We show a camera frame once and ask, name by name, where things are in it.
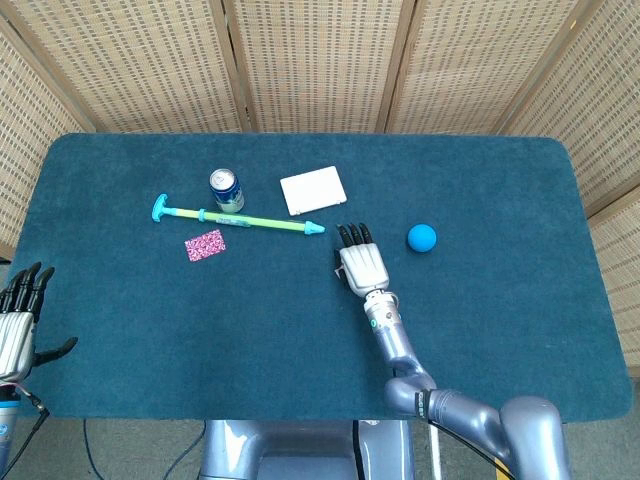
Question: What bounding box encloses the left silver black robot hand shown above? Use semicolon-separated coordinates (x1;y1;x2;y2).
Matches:
0;261;80;384

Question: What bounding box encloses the blue drink can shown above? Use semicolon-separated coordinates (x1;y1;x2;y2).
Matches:
208;168;246;214

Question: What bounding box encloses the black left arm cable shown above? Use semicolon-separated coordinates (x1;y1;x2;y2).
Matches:
9;387;51;480

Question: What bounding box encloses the teal table carpet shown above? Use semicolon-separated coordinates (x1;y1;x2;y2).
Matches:
0;132;635;421

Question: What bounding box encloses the woven folding screen panel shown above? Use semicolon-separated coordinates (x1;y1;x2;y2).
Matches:
499;0;640;216
0;14;96;261
0;0;251;134
222;0;416;134
584;189;640;379
377;0;589;135

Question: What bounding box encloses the blue-grey robot torso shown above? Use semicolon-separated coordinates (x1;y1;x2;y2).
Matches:
198;418;416;480

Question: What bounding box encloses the green cyan toy pump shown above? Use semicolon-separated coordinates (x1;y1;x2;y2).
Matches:
148;193;326;238

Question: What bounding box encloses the blue ball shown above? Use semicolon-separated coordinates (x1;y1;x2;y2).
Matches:
406;223;438;255

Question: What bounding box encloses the blue floor cable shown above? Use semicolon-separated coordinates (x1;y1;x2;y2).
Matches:
82;418;104;480

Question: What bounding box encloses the pink patterned card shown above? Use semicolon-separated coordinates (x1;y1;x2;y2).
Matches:
184;228;227;263

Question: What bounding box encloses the white flat plastic case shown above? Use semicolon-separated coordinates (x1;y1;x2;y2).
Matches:
279;165;348;217

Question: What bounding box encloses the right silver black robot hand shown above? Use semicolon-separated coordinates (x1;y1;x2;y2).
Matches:
332;222;391;297

